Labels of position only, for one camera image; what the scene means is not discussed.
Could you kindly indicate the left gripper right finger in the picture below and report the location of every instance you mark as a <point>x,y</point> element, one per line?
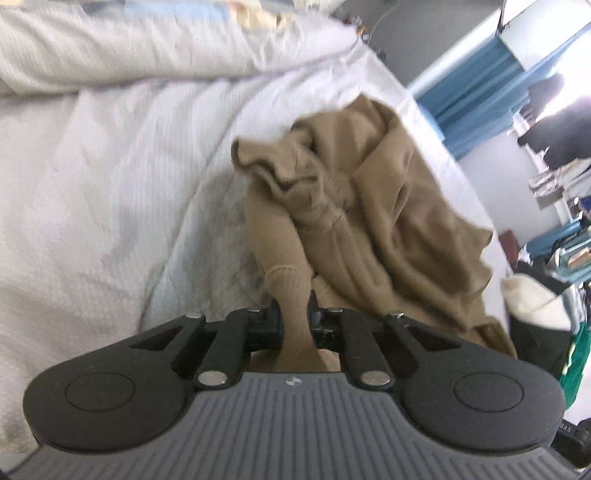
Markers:
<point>376,352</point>

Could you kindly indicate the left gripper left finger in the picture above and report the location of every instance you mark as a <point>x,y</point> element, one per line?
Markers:
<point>213,355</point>

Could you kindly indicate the brown hooded sweatshirt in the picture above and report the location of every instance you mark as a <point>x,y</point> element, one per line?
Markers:
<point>345,209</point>

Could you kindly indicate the green cloth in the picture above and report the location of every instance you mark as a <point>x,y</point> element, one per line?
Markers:
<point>572,372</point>

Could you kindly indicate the white bed sheet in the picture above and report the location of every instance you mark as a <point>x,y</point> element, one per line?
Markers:
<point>121,210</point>

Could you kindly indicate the red box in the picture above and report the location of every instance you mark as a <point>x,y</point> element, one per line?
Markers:
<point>510,246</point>

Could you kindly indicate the blue curtain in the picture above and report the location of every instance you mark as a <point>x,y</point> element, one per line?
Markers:
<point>477,100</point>

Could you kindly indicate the black hanging jacket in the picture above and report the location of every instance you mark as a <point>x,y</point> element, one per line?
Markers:
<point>563,136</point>

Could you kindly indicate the patchwork pillow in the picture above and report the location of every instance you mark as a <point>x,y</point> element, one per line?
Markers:
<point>252,15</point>

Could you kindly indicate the white rolled duvet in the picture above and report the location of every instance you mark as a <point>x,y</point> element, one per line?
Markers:
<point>53,47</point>

